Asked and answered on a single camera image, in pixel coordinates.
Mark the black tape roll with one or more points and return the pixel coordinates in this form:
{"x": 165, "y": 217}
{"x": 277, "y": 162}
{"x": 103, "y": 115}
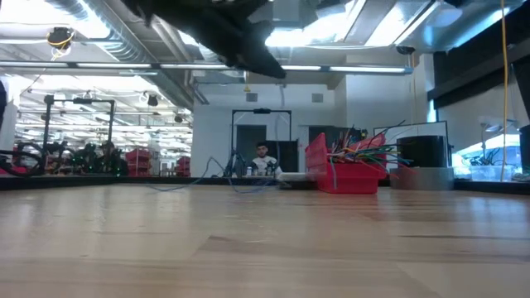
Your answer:
{"x": 422, "y": 152}

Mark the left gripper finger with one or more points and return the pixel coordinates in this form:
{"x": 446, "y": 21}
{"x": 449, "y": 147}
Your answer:
{"x": 252, "y": 54}

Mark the red plastic bin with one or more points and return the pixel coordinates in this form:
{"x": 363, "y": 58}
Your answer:
{"x": 348, "y": 182}

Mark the red shelf rack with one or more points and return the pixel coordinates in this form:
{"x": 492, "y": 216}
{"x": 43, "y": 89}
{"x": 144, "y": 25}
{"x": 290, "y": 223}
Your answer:
{"x": 141, "y": 159}

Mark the grey plastic case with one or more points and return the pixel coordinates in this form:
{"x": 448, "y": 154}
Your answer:
{"x": 296, "y": 178}

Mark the grey wall vent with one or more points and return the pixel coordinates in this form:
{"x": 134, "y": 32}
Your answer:
{"x": 317, "y": 98}
{"x": 251, "y": 97}

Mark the silver ventilation duct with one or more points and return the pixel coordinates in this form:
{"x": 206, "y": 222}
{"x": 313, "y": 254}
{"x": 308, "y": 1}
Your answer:
{"x": 103, "y": 25}

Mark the black security camera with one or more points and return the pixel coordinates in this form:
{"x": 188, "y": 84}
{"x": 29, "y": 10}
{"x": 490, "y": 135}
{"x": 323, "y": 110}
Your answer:
{"x": 406, "y": 50}

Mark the long ceiling light bar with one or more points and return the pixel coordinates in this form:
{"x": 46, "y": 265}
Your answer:
{"x": 124, "y": 65}

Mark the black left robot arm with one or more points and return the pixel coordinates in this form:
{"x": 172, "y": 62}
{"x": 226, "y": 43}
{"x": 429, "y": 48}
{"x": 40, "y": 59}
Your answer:
{"x": 2, "y": 103}

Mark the clear plastic container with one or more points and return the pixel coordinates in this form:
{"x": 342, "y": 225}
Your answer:
{"x": 486, "y": 173}

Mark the black gantry frame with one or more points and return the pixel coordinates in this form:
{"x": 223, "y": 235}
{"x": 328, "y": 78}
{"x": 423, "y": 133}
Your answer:
{"x": 111, "y": 124}
{"x": 261, "y": 111}

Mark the person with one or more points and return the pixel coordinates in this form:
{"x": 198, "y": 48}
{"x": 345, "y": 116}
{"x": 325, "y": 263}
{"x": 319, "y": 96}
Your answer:
{"x": 109, "y": 155}
{"x": 263, "y": 155}

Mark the black metal table frame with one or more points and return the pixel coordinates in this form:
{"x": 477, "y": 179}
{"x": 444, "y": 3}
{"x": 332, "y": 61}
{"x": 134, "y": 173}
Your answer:
{"x": 83, "y": 181}

